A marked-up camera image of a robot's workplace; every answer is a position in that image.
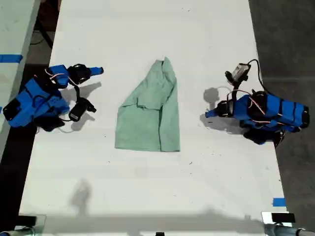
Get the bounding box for small black box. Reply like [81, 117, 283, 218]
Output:
[271, 212, 296, 222]
[18, 215, 37, 225]

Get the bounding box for long blue tape strip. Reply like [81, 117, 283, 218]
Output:
[0, 54, 24, 63]

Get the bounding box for pale green T-shirt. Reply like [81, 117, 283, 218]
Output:
[114, 56, 182, 152]

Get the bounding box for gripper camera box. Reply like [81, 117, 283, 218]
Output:
[224, 62, 252, 86]
[68, 98, 97, 123]

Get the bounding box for grey stand pipe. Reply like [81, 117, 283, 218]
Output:
[0, 227, 38, 236]
[264, 222, 315, 236]

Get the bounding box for camera black stalk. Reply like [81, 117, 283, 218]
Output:
[231, 80, 243, 95]
[73, 85, 83, 103]

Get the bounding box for camera black cable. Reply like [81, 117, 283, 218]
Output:
[247, 59, 270, 95]

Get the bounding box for short blue tape strip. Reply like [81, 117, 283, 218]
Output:
[272, 197, 287, 207]

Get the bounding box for white side table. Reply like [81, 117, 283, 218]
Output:
[0, 0, 41, 158]

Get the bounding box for silver metal plate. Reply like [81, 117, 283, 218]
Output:
[261, 211, 294, 228]

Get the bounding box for thin white cable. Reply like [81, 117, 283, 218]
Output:
[214, 85, 233, 94]

